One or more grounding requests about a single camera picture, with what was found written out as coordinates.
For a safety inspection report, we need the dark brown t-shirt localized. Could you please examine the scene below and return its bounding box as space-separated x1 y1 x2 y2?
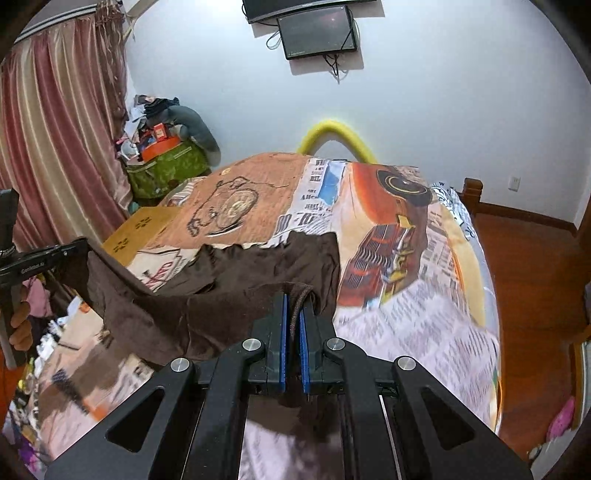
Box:
56 232 341 366

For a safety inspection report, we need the person's left hand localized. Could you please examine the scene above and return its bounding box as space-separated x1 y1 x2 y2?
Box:
9 301 33 352

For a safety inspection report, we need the pink cloth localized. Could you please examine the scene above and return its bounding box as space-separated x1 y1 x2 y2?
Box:
22 277 53 318

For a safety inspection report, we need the striped red beige curtain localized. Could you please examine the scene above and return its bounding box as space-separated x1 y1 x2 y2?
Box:
1 1 132 250

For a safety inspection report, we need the newspaper print bed sheet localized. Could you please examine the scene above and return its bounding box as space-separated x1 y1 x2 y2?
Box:
26 155 500 479

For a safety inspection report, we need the green patterned storage bag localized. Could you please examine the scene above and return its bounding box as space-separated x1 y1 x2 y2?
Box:
125 141 209 200

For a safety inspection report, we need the pile of papers and clutter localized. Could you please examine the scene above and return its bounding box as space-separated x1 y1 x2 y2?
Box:
116 95 180 165

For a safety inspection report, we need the orange box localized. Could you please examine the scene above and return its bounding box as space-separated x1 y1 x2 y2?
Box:
141 137 181 162

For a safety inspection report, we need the small red box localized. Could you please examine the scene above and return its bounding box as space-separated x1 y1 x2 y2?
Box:
152 123 168 142

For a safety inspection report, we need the yellow foam arch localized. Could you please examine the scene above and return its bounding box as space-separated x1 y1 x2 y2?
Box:
297 120 379 164

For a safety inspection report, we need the wooden bed post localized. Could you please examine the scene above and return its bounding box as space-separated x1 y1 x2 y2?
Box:
460 178 484 217

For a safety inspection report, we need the white wall socket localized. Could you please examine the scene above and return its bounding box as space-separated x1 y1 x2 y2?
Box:
508 176 521 192

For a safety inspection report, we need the large black wall television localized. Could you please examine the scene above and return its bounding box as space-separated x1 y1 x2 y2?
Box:
242 0 370 23

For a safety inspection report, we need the small black wall monitor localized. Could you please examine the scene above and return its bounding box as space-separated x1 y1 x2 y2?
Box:
277 5 358 60

